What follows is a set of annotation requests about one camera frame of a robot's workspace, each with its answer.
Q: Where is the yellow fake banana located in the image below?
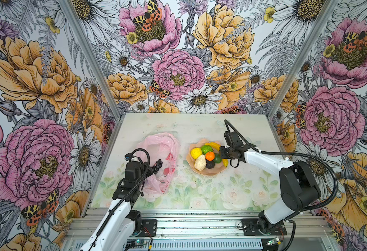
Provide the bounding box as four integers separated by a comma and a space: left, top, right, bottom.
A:
205, 142, 228, 167

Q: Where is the dark green fake avocado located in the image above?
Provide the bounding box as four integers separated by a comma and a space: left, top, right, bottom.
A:
213, 153, 222, 164

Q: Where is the orange fake tangerine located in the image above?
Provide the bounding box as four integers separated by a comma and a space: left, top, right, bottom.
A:
205, 151, 215, 162

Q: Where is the dark purple fake fruit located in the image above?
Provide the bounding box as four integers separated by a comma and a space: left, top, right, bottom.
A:
206, 160, 215, 169

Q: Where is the bright green fake lime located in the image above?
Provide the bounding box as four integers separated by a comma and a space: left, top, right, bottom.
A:
201, 144, 213, 155

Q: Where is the yellow fake lemon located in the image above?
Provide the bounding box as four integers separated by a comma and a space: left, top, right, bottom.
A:
190, 147, 203, 160

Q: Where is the pink plastic bag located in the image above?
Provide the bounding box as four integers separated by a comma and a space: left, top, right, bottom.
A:
137, 132, 179, 202

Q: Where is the black fake grape bunch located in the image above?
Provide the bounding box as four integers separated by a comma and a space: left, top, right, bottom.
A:
150, 159, 163, 175

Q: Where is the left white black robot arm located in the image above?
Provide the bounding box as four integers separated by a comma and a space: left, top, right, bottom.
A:
80, 159, 148, 251

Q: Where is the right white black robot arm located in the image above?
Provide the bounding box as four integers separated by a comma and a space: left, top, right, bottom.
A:
219, 131, 321, 234

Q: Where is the left green circuit board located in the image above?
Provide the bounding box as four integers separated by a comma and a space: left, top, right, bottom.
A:
125, 239, 148, 249

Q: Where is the green circuit board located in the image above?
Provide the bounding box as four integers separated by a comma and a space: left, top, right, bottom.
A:
266, 237, 281, 245
125, 239, 148, 249

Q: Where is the right green circuit board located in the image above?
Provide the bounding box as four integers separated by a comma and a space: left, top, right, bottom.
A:
266, 237, 281, 245

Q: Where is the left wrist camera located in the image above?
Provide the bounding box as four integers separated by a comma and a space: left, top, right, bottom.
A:
124, 153, 142, 163

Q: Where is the left black cable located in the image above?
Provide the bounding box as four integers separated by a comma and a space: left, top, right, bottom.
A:
87, 148, 152, 251

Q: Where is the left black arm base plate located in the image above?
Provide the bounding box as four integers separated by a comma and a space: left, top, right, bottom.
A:
137, 219, 158, 237

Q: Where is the aluminium mounting rail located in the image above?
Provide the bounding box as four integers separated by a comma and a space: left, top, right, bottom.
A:
66, 208, 333, 241

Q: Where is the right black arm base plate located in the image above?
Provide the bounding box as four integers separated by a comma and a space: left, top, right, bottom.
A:
237, 218, 288, 236

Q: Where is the white slotted cable duct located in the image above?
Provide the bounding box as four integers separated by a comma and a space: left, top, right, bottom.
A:
93, 238, 263, 251

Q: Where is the right black corrugated cable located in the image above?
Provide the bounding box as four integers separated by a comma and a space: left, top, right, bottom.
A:
223, 119, 339, 212

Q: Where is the right aluminium corner post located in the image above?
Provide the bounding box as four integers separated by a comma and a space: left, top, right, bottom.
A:
267, 0, 338, 120

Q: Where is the aluminium corner post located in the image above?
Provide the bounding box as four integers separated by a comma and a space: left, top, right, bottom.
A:
267, 0, 338, 120
56, 0, 123, 120

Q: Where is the left aluminium corner post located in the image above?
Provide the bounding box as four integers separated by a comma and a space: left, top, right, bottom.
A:
56, 0, 123, 120

